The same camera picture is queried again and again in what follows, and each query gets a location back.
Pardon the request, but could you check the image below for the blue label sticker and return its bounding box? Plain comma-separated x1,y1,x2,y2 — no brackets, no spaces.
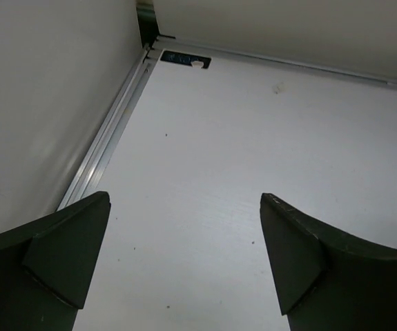
159,50,211,70

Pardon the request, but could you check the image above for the aluminium table edge rail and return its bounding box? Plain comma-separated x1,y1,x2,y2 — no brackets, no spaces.
57,35,397,210

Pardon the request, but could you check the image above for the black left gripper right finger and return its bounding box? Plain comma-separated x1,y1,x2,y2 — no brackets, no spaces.
260,193,397,330

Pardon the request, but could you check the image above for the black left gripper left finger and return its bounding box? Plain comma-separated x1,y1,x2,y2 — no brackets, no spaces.
0,191,110,330

